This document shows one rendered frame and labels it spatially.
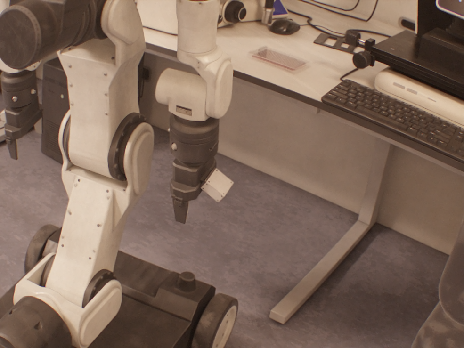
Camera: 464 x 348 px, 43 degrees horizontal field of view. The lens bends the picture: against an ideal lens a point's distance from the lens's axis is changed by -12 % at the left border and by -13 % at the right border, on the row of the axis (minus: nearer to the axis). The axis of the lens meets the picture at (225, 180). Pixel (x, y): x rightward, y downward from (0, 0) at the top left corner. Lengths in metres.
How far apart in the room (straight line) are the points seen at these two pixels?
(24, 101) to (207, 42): 0.49
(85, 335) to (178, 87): 0.55
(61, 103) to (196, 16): 1.40
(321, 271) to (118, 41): 1.13
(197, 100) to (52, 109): 1.36
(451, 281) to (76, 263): 0.80
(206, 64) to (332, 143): 1.34
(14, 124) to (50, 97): 1.01
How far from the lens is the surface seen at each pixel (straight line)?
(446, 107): 1.39
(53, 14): 1.00
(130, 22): 1.14
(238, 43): 1.59
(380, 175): 2.19
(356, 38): 1.45
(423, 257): 2.30
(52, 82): 2.38
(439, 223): 2.31
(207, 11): 1.02
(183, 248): 2.09
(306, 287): 1.94
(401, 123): 1.28
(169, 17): 1.58
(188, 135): 1.15
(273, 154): 2.50
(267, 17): 1.75
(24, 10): 0.97
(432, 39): 1.44
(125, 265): 1.69
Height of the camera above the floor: 1.25
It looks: 30 degrees down
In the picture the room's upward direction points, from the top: 8 degrees clockwise
